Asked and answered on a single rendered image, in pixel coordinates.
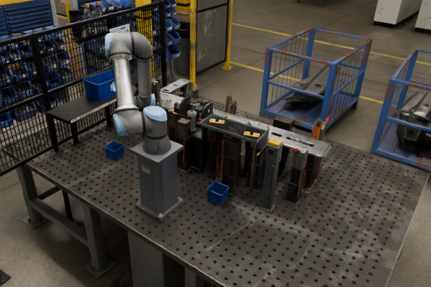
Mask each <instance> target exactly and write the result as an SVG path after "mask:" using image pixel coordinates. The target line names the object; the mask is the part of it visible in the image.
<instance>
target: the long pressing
mask: <svg viewBox="0 0 431 287"><path fill-rule="evenodd" d="M160 96H161V100H163V103H162V108H163V109H165V110H168V111H169V110H170V109H171V108H173V107H174V103H175V102H179V103H181V101H182V99H183V97H179V96H177V95H173V94H168V93H166V92H161V91H160ZM167 100H168V101H167ZM170 100H171V102H170ZM213 114H214V115H218V116H221V117H225V116H226V115H227V116H231V118H229V119H231V120H235V121H237V122H242V123H244V124H246V123H247V122H250V123H252V126H254V127H255V126H256V125H257V124H263V123H261V122H257V121H254V120H250V119H246V118H244V117H240V116H237V115H233V114H231V113H227V112H224V111H220V110H217V109H213ZM263 125H266V126H269V138H268V141H269V140H270V139H271V138H272V137H273V138H277V139H279V140H282V143H283V147H286V148H290V149H292V148H295V147H296V146H297V145H298V144H302V143H303V142H306V143H308V144H312V145H314V146H313V147H311V146H308V145H306V146H308V147H309V150H308V154H309V155H311V156H315V157H317V158H324V157H325V156H326V155H327V154H328V152H329V151H330V149H331V148H332V146H331V145H330V144H329V143H327V142H323V141H321V140H316V139H314V138H310V137H307V136H303V135H300V134H297V133H293V132H290V131H287V130H284V129H280V128H277V127H274V126H270V125H267V124H263ZM271 133H276V134H279V135H282V137H279V136H276V135H272V134H271ZM287 137H289V138H293V139H295V140H298V141H299V138H302V143H300V142H295V141H292V140H288V139H287ZM302 145H305V144H302Z"/></svg>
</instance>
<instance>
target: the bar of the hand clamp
mask: <svg viewBox="0 0 431 287"><path fill-rule="evenodd" d="M152 83H153V90H154V94H155V99H158V102H157V101H156V103H159V101H160V100H161V96H160V89H159V83H160V80H159V79H158V80H157V81H152Z"/></svg>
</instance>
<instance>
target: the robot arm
mask: <svg viewBox="0 0 431 287"><path fill-rule="evenodd" d="M131 54H134V55H135V57H136V59H137V72H138V86H139V87H136V86H133V85H132V83H131V74H130V64H129V60H130V59H131ZM105 56H107V57H108V59H109V60H110V61H111V62H112V67H113V72H114V82H113V83H112V85H111V89H112V91H113V92H115V94H116V98H117V109H116V111H115V114H114V115H113V118H114V123H115V127H116V130H117V134H118V135H119V136H130V135H140V134H145V138H144V142H143V144H142V147H143V151H144V152H146V153H147V154H151V155H161V154H165V153H167V152H168V151H170V149H171V142H170V140H169V137H168V135H167V115H166V111H165V110H164V109H163V108H160V107H158V106H155V96H154V95H153V94H152V93H151V58H152V57H153V50H152V47H151V44H150V43H149V41H148V39H147V38H146V37H145V36H144V35H142V34H140V33H137V32H127V33H109V34H107V35H106V36H105ZM139 108H144V110H143V111H139Z"/></svg>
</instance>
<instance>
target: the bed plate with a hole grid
mask: <svg viewBox="0 0 431 287"><path fill-rule="evenodd" d="M111 121H112V123H114V119H113V118H111ZM105 125H107V123H106V121H104V122H102V123H100V124H98V125H96V126H95V127H93V128H91V129H89V130H87V131H86V132H84V133H82V134H80V135H78V140H79V141H81V143H79V144H78V145H76V146H73V145H71V144H72V143H74V142H73V138H72V139H70V140H68V141H66V142H65V143H63V144H61V145H59V146H58V147H59V151H58V152H54V150H53V149H51V150H50V151H47V152H46V153H44V154H42V155H40V156H38V157H36V158H35V159H33V160H31V161H29V162H27V163H25V164H24V166H25V167H27V168H29V169H30V170H32V171H34V172H35V173H36V174H38V175H40V176H41V177H43V178H44V179H46V180H48V181H49V182H51V183H53V184H54V185H56V186H57V187H59V188H61V189H62V190H63V191H65V192H67V193H68V194H70V195H72V196H73V197H75V198H76V199H78V200H79V201H81V202H82V203H84V204H86V205H87V206H89V207H90V208H92V209H94V210H95V211H97V212H98V213H100V214H102V215H103V216H105V217H106V218H108V219H110V220H111V221H112V222H114V223H116V224H117V225H119V226H121V227H122V228H124V229H125V230H127V231H129V232H130V233H131V234H134V235H135V236H136V237H138V238H140V239H141V240H143V241H144V242H146V243H148V244H149V245H151V246H152V247H154V248H155V249H157V250H159V251H160V252H162V253H164V254H165V255H166V256H168V257H170V258H171V259H173V260H175V261H176V262H178V263H179V264H181V265H183V266H184V267H185V268H188V269H189V270H190V271H192V272H194V273H195V274H197V275H198V276H200V277H202V278H203V279H205V280H206V281H208V282H209V283H211V284H213V285H214V286H216V287H386V286H387V283H388V281H389V278H390V276H391V273H392V271H393V268H394V265H395V263H396V260H397V258H398V255H399V253H400V250H401V247H402V245H403V242H404V239H405V237H406V235H407V232H408V230H409V227H410V224H411V222H412V219H413V216H414V214H415V211H416V208H417V206H418V203H419V200H420V198H421V195H422V193H423V190H424V188H425V185H426V183H427V180H428V177H429V175H430V173H428V172H425V171H423V170H420V169H417V168H414V167H410V166H408V165H404V164H402V163H398V162H396V161H393V160H389V159H387V158H383V157H381V156H377V155H375V154H371V153H369V152H365V151H362V150H360V149H356V148H354V147H350V146H348V145H344V144H342V143H339V142H335V141H332V140H330V139H327V138H326V139H325V140H324V142H327V143H329V144H330V145H331V146H332V148H331V149H330V151H329V152H328V154H327V155H326V156H325V157H324V158H321V163H320V167H321V170H318V172H317V173H318V174H316V179H317V183H316V184H315V186H314V187H313V189H312V191H311V192H310V194H305V193H303V192H301V194H302V195H303V197H302V198H301V199H299V200H298V201H297V203H294V202H291V201H285V200H284V199H283V198H285V197H286V196H287V190H288V187H289V184H287V181H288V180H289V178H290V177H291V170H292V168H291V164H290V165H289V167H285V168H286V169H288V171H287V172H286V173H285V174H284V176H283V177H282V178H281V180H280V181H279V182H278V183H276V190H275V199H274V204H275V207H274V208H273V210H272V211H271V212H270V213H269V212H267V211H264V210H262V209H259V206H260V205H261V201H262V190H263V185H262V186H261V187H259V188H258V189H254V188H250V187H248V186H246V183H247V182H248V177H246V176H244V175H243V173H244V169H243V168H241V169H240V171H241V173H242V174H240V177H239V187H238V190H239V191H238V192H237V194H236V195H235V196H234V197H233V198H232V197H229V196H228V197H227V199H226V200H225V201H224V203H223V204H222V205H221V206H220V205H218V204H215V203H213V202H210V201H208V198H207V188H208V187H209V186H210V185H211V184H212V183H213V182H214V181H217V182H218V183H220V181H221V178H220V177H217V176H216V177H215V176H212V175H211V174H202V173H200V172H197V171H195V170H192V169H191V170H192V173H190V174H182V173H178V196H179V197H181V199H183V200H184V203H183V204H182V205H181V206H179V207H178V208H177V209H176V210H174V211H173V212H172V213H171V214H170V215H168V216H167V217H166V218H164V219H163V221H159V220H157V219H155V218H154V217H152V216H151V215H148V214H147V213H145V212H143V211H142V210H140V209H138V208H136V207H135V203H137V202H138V201H140V200H141V199H140V183H139V168H138V159H137V155H135V154H133V153H131V152H130V149H131V148H132V147H135V146H136V145H138V144H139V143H141V142H143V141H144V138H145V134H140V135H130V136H119V135H118V134H117V130H116V127H115V123H114V125H112V126H110V127H105ZM112 141H115V142H118V143H120V144H123V145H124V156H123V157H122V158H120V159H118V160H117V161H114V160H111V159H110V158H107V157H106V154H105V148H104V146H105V145H107V144H109V143H110V142H112Z"/></svg>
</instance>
